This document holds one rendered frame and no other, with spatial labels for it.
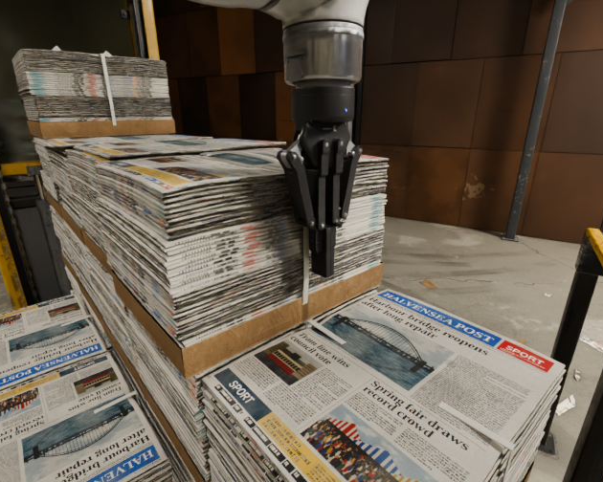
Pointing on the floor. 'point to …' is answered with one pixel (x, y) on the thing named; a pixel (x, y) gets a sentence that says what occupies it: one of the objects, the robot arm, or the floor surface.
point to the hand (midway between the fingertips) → (323, 250)
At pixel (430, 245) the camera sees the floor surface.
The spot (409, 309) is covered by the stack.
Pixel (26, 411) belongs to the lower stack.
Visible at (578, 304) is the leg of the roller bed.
